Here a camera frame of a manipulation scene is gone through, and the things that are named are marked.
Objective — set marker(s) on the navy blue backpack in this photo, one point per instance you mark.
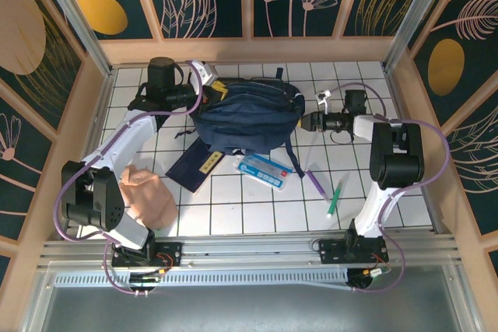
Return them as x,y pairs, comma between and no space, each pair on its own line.
249,118

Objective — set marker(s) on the purple marker pen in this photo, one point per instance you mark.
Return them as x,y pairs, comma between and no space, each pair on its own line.
318,184

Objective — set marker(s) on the clear blue white pencil case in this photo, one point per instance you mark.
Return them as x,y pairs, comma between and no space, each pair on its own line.
264,172

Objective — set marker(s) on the green marker pen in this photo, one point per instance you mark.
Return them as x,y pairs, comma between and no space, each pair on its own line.
335,200

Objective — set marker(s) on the dark navy notebook yellow label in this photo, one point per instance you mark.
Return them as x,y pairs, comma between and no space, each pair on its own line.
190,172

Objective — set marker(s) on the peach soft pouch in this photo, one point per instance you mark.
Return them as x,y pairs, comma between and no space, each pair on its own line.
151,200

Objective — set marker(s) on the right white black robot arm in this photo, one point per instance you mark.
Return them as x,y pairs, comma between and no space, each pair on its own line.
397,153

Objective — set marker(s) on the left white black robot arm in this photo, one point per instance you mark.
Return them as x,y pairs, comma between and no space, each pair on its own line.
132,137

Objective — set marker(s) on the grey metal sheet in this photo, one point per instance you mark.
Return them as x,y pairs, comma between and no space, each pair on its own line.
249,308

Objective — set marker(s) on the aluminium frame post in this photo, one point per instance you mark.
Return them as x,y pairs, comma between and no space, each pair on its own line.
412,9
74,17

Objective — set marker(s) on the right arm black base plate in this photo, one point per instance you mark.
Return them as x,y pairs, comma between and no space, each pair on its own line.
330,252

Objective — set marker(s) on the aluminium mounting rail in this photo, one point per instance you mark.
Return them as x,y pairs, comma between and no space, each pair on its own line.
253,248

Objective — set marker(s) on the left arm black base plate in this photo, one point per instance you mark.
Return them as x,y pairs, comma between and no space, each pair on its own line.
173,252

